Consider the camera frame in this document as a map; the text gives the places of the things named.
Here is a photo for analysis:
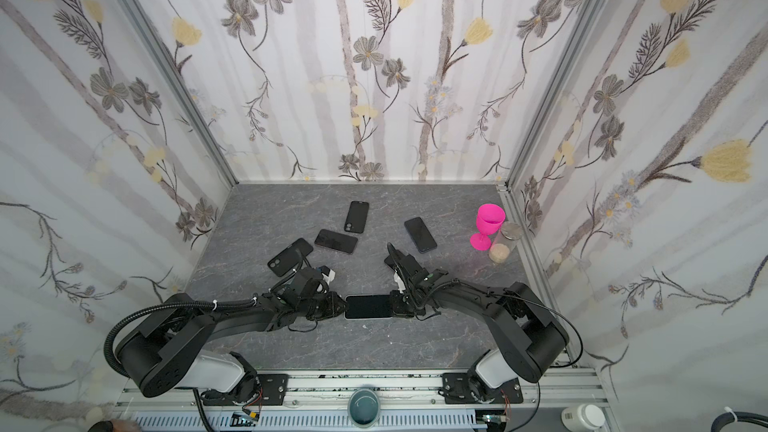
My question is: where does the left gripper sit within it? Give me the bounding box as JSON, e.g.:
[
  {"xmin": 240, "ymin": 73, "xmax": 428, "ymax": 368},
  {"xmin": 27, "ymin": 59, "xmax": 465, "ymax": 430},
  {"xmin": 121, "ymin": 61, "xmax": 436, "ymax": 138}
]
[{"xmin": 297, "ymin": 294, "xmax": 352, "ymax": 321}]

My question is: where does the blue-edged phone front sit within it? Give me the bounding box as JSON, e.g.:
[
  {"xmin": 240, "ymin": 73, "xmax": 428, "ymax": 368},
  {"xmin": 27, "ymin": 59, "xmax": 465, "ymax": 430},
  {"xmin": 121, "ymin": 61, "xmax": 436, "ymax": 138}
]
[{"xmin": 344, "ymin": 295, "xmax": 394, "ymax": 320}]

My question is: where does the blue-edged phone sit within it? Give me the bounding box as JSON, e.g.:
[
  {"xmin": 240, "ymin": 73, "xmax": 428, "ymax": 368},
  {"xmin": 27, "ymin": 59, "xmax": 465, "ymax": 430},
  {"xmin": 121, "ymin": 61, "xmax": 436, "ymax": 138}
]
[
  {"xmin": 404, "ymin": 217, "xmax": 437, "ymax": 253},
  {"xmin": 344, "ymin": 295, "xmax": 394, "ymax": 320}
]

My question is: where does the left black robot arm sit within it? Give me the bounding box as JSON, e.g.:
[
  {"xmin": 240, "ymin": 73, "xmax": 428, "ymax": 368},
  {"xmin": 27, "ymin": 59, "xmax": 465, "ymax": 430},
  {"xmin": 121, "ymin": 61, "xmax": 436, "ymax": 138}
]
[{"xmin": 103, "ymin": 267, "xmax": 348, "ymax": 404}]

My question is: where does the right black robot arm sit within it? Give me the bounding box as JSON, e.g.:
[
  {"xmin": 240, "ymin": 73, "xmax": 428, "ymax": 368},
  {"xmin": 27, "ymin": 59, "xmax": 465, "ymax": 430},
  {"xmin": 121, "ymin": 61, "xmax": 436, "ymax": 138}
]
[{"xmin": 385, "ymin": 243, "xmax": 570, "ymax": 389}]

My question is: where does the black phone case left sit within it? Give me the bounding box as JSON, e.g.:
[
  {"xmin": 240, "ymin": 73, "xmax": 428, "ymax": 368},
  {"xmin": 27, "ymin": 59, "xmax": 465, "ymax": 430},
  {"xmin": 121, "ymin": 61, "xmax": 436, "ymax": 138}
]
[{"xmin": 267, "ymin": 238, "xmax": 314, "ymax": 277}]

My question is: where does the blue-edged phone upper right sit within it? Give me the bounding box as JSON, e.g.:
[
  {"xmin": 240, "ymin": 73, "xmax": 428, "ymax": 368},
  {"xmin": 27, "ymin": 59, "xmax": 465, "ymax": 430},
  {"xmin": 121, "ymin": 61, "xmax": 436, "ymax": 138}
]
[{"xmin": 404, "ymin": 217, "xmax": 437, "ymax": 253}]

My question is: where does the purple-edged phone centre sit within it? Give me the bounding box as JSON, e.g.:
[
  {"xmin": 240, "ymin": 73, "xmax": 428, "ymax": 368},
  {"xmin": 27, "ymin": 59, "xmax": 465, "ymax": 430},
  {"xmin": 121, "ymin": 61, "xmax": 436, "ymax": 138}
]
[{"xmin": 314, "ymin": 229, "xmax": 358, "ymax": 254}]

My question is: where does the black case upper centre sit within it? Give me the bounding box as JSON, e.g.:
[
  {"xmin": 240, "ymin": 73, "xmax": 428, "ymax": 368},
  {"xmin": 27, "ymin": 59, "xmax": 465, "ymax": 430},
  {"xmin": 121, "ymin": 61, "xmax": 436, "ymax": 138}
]
[{"xmin": 344, "ymin": 201, "xmax": 370, "ymax": 234}]

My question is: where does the clear jar with cork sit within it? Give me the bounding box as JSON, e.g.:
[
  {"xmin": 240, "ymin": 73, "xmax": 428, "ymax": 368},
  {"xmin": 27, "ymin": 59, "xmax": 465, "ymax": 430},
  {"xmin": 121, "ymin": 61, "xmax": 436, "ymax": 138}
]
[{"xmin": 489, "ymin": 221, "xmax": 524, "ymax": 264}]

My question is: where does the pink plastic goblet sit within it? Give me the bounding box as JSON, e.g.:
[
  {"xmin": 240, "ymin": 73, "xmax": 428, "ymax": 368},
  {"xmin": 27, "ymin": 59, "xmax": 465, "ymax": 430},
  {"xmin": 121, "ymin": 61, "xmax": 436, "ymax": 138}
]
[{"xmin": 470, "ymin": 203, "xmax": 506, "ymax": 251}]

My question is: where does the teal round cup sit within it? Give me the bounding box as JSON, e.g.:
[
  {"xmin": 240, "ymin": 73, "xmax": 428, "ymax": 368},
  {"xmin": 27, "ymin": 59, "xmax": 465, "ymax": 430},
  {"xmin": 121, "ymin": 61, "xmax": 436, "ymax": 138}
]
[{"xmin": 347, "ymin": 388, "xmax": 381, "ymax": 428}]

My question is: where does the white bottle bottom right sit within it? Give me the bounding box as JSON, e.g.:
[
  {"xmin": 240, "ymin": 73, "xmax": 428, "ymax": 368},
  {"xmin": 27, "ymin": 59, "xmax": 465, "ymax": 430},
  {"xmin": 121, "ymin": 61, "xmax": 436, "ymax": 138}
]
[{"xmin": 561, "ymin": 404, "xmax": 606, "ymax": 432}]

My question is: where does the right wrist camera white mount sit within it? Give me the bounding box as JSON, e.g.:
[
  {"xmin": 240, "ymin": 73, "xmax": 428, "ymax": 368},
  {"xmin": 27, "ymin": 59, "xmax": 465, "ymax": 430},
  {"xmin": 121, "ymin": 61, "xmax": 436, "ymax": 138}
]
[{"xmin": 393, "ymin": 272, "xmax": 406, "ymax": 293}]

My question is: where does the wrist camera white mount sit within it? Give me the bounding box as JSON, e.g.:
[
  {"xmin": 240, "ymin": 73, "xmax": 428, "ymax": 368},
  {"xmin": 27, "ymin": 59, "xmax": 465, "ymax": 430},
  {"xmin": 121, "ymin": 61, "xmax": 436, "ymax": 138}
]
[
  {"xmin": 393, "ymin": 272, "xmax": 406, "ymax": 293},
  {"xmin": 317, "ymin": 266, "xmax": 335, "ymax": 284}
]

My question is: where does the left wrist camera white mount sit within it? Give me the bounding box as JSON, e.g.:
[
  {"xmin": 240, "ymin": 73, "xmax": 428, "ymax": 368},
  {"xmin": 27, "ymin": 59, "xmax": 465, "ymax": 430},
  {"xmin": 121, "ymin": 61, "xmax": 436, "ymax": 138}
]
[{"xmin": 317, "ymin": 266, "xmax": 335, "ymax": 284}]

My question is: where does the aluminium front rail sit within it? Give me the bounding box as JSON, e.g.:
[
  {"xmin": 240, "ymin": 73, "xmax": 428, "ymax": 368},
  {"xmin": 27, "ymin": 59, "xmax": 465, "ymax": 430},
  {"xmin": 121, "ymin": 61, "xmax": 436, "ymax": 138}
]
[{"xmin": 115, "ymin": 368, "xmax": 608, "ymax": 413}]

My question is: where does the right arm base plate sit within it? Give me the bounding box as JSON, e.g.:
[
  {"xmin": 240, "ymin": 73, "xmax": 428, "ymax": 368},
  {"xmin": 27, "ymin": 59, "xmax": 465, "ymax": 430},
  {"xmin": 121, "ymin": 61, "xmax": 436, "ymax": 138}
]
[{"xmin": 438, "ymin": 372, "xmax": 524, "ymax": 405}]

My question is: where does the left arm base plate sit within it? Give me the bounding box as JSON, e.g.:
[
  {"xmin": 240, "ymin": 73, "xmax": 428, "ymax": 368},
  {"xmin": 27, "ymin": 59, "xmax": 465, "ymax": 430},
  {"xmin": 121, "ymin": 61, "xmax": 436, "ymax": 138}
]
[{"xmin": 201, "ymin": 373, "xmax": 289, "ymax": 406}]

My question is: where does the white slotted cable duct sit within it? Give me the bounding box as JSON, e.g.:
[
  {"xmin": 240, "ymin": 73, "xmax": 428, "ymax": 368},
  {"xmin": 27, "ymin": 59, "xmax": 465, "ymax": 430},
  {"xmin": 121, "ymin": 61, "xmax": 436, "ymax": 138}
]
[{"xmin": 129, "ymin": 410, "xmax": 487, "ymax": 431}]

